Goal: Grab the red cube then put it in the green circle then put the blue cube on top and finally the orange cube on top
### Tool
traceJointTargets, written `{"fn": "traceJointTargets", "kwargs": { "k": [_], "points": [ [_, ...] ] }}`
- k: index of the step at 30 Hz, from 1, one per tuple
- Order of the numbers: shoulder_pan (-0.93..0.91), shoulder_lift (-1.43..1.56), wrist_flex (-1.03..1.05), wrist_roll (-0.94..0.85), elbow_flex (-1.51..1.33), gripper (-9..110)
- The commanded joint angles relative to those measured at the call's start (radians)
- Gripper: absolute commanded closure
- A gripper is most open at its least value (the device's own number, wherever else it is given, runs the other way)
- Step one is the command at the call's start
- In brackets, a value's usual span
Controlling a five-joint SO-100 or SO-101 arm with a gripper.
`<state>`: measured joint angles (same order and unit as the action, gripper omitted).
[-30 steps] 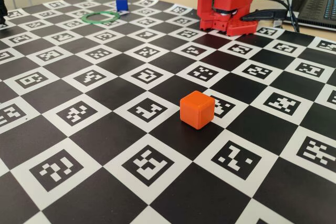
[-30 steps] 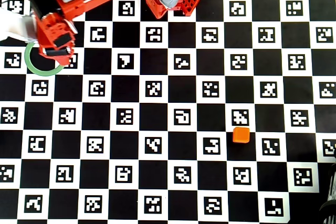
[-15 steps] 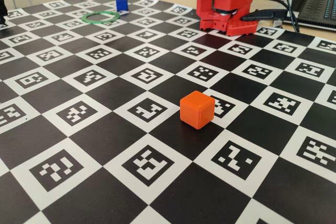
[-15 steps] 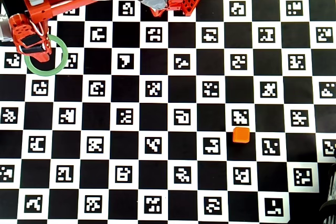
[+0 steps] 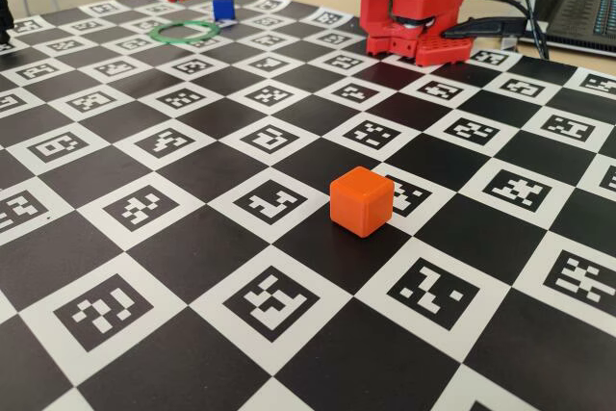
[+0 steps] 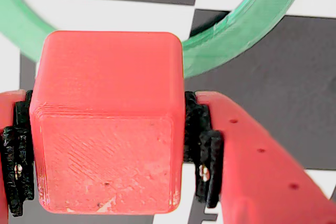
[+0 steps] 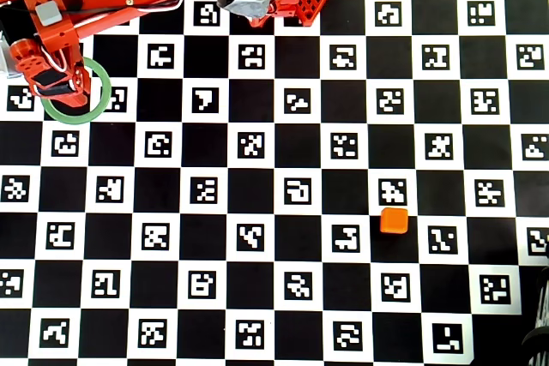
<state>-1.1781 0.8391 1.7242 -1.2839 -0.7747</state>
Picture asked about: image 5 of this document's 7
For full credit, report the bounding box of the dark laptop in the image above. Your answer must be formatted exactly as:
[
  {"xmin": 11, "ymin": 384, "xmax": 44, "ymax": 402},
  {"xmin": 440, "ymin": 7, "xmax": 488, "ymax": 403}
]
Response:
[{"xmin": 531, "ymin": 0, "xmax": 616, "ymax": 59}]

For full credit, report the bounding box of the green ring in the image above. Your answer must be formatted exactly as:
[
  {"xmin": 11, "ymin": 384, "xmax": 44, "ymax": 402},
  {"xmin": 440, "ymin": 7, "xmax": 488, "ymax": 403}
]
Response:
[{"xmin": 148, "ymin": 20, "xmax": 220, "ymax": 45}]

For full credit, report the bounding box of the black table clamp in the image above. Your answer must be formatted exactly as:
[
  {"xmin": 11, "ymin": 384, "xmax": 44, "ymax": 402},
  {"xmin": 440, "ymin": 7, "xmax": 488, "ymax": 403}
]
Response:
[{"xmin": 441, "ymin": 15, "xmax": 528, "ymax": 41}]

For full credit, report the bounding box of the orange cube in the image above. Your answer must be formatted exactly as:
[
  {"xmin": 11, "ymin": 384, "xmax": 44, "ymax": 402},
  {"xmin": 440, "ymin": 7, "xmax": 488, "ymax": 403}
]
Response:
[{"xmin": 329, "ymin": 166, "xmax": 396, "ymax": 239}]

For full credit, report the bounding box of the blue cube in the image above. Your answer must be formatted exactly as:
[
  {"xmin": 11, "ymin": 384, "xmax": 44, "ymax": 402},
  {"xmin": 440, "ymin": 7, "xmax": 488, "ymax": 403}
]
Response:
[{"xmin": 212, "ymin": 0, "xmax": 236, "ymax": 22}]

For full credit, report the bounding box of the black stand base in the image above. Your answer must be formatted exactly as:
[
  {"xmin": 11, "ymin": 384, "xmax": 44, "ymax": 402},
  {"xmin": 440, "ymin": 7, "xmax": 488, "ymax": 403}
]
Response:
[{"xmin": 0, "ymin": 0, "xmax": 15, "ymax": 44}]

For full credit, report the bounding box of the black white marker mat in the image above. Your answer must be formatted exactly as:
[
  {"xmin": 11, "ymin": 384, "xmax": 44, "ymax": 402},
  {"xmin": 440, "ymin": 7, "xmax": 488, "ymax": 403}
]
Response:
[{"xmin": 0, "ymin": 0, "xmax": 616, "ymax": 411}]

